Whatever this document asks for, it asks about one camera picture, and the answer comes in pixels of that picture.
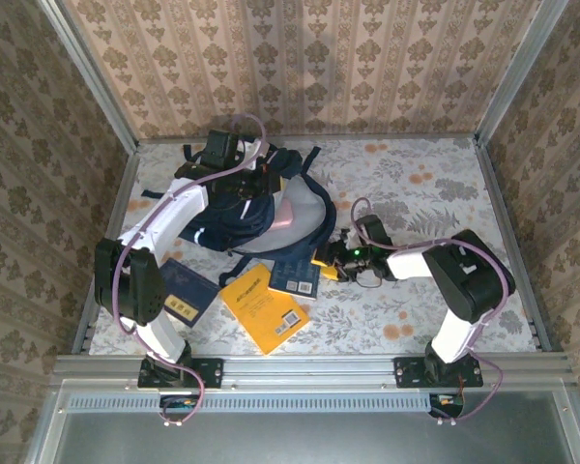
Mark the blue book white text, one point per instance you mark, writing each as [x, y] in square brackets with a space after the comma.
[292, 278]

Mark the pink case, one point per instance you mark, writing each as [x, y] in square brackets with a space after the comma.
[285, 215]

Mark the navy blue backpack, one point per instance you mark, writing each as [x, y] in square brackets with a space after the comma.
[241, 217]

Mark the dark blue book yellow label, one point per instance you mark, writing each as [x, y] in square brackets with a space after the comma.
[183, 285]

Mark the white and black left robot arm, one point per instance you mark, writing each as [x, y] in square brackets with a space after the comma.
[174, 212]

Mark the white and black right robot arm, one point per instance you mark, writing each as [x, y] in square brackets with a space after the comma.
[469, 275]

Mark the black connector board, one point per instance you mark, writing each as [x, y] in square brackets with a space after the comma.
[447, 403]
[179, 403]

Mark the grey metal sheet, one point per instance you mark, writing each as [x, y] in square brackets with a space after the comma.
[309, 440]

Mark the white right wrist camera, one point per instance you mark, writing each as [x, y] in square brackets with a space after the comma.
[353, 235]

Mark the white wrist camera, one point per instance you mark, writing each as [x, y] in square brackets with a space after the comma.
[353, 235]
[252, 152]

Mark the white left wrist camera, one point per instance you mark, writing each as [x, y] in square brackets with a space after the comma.
[252, 152]

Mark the aluminium mounting rail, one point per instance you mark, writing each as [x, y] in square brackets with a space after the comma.
[309, 369]

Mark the aluminium side rail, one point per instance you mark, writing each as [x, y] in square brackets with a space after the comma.
[121, 193]
[501, 208]

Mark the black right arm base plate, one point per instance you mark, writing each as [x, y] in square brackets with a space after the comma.
[408, 372]

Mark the aluminium back rail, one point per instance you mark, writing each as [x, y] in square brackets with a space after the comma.
[415, 136]

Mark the aluminium corner post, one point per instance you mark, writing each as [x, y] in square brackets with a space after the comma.
[92, 77]
[517, 77]

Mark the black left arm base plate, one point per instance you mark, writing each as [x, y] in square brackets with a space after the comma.
[210, 372]

